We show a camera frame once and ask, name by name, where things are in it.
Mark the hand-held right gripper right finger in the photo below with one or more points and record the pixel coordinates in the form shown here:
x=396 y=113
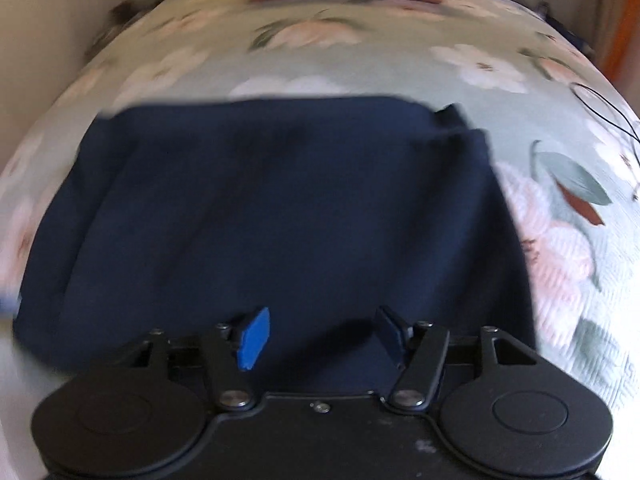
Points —
x=392 y=335

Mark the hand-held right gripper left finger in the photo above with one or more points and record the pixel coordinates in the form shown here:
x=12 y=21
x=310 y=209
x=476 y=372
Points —
x=255 y=337

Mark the navy striped hoodie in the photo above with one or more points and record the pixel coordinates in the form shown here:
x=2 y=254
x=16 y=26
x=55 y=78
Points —
x=280 y=210

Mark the floral green bed blanket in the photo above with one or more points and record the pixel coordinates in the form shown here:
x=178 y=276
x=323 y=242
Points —
x=350 y=50

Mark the bedside clutter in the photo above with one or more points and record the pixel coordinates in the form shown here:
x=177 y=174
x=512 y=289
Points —
x=100 y=40

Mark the dark bedside box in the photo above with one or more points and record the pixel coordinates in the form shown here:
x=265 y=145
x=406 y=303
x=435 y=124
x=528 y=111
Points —
x=124 y=11

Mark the orange curtain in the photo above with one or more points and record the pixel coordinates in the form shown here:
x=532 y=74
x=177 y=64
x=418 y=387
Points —
x=622 y=45

